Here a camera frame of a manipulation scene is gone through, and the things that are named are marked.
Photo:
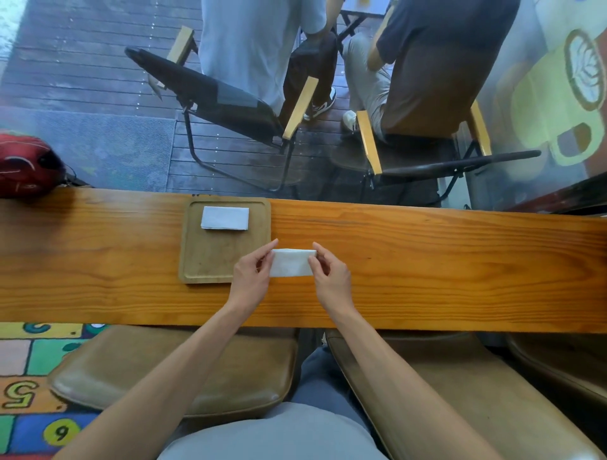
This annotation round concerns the person's left hand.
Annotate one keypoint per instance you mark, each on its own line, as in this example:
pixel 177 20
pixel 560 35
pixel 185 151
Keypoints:
pixel 249 282

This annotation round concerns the person's right hand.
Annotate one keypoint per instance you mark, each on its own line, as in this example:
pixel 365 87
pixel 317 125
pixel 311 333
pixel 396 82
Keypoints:
pixel 334 284

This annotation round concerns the person's left thumb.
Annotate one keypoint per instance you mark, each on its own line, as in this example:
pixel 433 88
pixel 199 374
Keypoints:
pixel 267 265

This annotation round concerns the person's right thumb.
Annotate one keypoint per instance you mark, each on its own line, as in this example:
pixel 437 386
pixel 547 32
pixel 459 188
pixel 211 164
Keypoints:
pixel 316 270

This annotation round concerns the white napkin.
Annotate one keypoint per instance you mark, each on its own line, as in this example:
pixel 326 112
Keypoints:
pixel 225 218
pixel 291 263

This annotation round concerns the person's right forearm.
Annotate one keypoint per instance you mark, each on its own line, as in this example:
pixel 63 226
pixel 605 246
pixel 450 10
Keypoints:
pixel 403 388

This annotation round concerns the person's left forearm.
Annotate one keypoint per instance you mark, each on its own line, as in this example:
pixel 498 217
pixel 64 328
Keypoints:
pixel 166 384

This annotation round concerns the square wooden tray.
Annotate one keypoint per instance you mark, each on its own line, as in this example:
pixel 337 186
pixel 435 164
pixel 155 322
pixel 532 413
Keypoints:
pixel 208 256

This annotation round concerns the brown cushioned stool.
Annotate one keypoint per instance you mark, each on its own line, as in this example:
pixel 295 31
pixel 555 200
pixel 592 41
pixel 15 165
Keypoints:
pixel 483 388
pixel 564 360
pixel 237 365

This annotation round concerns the person's blue trousers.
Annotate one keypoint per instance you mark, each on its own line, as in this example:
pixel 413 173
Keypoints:
pixel 322 384

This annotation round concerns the black chair with wooden armrests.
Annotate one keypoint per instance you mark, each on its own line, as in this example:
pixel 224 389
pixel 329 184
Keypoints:
pixel 427 166
pixel 213 99

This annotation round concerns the person's grey shirt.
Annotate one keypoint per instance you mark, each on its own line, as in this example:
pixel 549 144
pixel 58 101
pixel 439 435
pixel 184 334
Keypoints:
pixel 275 436

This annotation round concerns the grey door mat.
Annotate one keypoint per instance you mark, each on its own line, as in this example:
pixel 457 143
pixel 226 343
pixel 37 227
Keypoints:
pixel 95 147

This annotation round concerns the colourful number play mat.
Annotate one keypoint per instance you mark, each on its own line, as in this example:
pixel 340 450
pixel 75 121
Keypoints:
pixel 33 369

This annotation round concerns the red helmet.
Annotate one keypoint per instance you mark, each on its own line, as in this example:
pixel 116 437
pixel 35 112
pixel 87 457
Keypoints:
pixel 26 166

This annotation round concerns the dark metal-legged table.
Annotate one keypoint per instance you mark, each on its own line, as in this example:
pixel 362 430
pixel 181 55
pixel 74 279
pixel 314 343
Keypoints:
pixel 365 8

